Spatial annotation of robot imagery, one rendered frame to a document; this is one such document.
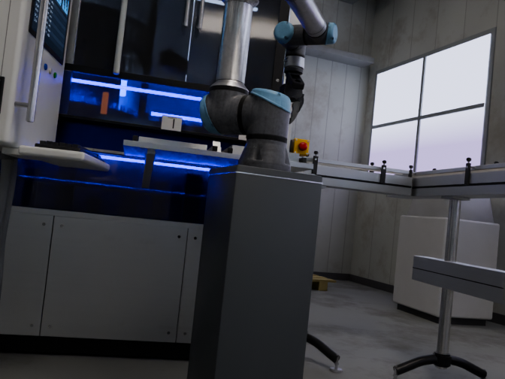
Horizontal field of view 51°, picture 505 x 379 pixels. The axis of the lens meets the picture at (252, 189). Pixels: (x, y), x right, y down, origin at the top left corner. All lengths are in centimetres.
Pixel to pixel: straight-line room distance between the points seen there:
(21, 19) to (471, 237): 350
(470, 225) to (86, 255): 298
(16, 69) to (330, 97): 504
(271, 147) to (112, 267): 109
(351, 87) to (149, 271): 477
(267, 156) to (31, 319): 132
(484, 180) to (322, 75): 438
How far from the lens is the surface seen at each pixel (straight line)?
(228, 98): 154
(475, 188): 236
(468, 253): 438
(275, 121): 147
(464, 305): 441
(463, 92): 539
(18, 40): 184
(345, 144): 653
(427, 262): 265
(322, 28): 191
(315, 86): 643
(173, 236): 231
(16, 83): 182
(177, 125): 233
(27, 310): 237
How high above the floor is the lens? 67
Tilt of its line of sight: 3 degrees up
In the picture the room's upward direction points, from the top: 6 degrees clockwise
